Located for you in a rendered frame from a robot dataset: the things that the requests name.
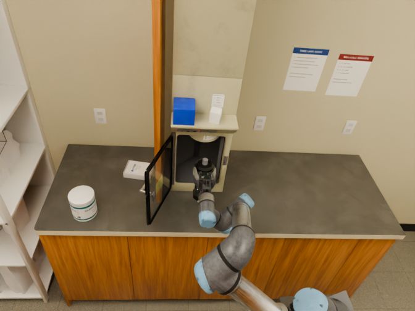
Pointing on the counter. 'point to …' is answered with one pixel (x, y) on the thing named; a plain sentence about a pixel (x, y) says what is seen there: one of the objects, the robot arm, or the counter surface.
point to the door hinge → (173, 157)
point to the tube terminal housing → (178, 90)
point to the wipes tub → (83, 203)
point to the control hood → (230, 125)
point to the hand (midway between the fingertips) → (204, 169)
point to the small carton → (215, 115)
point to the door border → (147, 189)
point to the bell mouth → (204, 138)
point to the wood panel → (159, 71)
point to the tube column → (212, 37)
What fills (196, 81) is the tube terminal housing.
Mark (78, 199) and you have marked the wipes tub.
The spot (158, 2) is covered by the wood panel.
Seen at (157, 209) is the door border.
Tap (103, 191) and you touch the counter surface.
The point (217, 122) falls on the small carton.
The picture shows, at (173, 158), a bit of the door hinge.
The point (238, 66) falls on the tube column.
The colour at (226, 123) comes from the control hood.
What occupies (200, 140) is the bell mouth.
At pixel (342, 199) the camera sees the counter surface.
